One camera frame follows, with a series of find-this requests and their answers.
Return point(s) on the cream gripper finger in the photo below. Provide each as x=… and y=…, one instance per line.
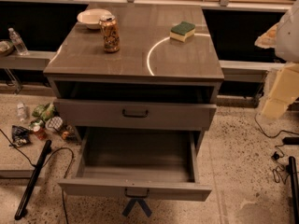
x=267, y=40

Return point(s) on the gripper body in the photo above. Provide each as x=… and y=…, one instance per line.
x=288, y=37

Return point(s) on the green yellow sponge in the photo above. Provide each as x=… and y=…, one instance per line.
x=182, y=31

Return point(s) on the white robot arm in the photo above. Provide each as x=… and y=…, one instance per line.
x=287, y=48

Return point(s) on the grey drawer cabinet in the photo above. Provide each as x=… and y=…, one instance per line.
x=150, y=66

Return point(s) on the open grey lower drawer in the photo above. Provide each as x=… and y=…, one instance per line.
x=135, y=163

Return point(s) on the grey upper drawer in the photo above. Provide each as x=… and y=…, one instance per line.
x=164, y=116

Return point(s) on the orange soda can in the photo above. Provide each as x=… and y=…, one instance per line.
x=110, y=32

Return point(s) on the white bowl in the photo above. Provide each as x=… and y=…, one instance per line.
x=90, y=18

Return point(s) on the white patterned cup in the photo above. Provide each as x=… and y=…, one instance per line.
x=54, y=124

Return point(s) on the green snack bag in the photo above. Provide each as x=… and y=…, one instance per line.
x=44, y=112

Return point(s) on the black pole left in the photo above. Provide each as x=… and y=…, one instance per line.
x=21, y=210

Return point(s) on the red can on floor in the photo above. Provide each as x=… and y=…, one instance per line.
x=39, y=132

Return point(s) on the clear plastic water bottle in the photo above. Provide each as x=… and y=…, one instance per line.
x=17, y=42

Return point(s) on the small plastic bottle on floor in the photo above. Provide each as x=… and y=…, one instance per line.
x=21, y=111

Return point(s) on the bowl on left shelf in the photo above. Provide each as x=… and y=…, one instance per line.
x=6, y=47

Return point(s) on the dark chip bag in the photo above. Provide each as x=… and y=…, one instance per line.
x=20, y=136

